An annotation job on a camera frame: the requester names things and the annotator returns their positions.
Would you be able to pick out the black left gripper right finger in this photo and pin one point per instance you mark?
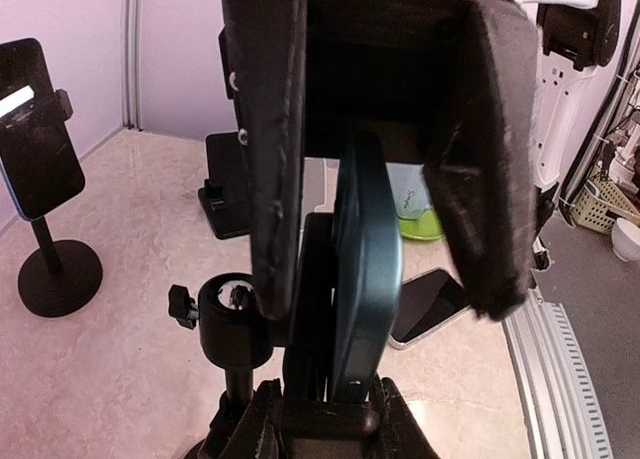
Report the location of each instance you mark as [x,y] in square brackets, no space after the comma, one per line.
[398,435]

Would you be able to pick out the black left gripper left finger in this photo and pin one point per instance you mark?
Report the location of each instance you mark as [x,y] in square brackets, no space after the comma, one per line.
[257,435]

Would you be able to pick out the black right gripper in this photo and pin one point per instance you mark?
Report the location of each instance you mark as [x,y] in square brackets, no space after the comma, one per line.
[448,83]

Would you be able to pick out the teal-edged black phone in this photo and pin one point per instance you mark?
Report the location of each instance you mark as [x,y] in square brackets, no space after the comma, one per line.
[369,250]

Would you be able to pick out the black folding phone stand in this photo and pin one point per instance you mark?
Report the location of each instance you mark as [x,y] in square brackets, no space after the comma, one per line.
[224,195]

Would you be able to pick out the black round-base phone stand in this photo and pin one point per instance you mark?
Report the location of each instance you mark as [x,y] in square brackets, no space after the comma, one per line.
[60,277]

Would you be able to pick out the blue-edged black phone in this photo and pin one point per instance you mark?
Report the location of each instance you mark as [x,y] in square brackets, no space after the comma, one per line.
[38,162]

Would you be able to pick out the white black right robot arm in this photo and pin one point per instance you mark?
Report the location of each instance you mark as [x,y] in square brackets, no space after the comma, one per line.
[576,42]

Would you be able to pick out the silver folding phone stand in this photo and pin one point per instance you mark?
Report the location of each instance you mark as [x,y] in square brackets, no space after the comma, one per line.
[319,185]

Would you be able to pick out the white-edged black phone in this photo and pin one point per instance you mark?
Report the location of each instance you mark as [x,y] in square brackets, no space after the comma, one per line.
[427,303]

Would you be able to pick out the light blue cup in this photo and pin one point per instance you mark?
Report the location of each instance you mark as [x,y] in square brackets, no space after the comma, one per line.
[410,194]

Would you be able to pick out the green plate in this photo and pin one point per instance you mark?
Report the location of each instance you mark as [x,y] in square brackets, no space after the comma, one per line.
[426,228]

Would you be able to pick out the cream perforated basket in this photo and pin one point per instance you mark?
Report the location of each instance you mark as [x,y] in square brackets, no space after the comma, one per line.
[600,203]

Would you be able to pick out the white bowl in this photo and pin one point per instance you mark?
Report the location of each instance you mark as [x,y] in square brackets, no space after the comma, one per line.
[625,237]

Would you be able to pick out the aluminium front rail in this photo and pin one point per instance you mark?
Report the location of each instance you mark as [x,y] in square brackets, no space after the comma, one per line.
[560,406]

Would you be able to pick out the right aluminium frame post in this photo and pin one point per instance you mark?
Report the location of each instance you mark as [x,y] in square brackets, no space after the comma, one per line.
[130,63]

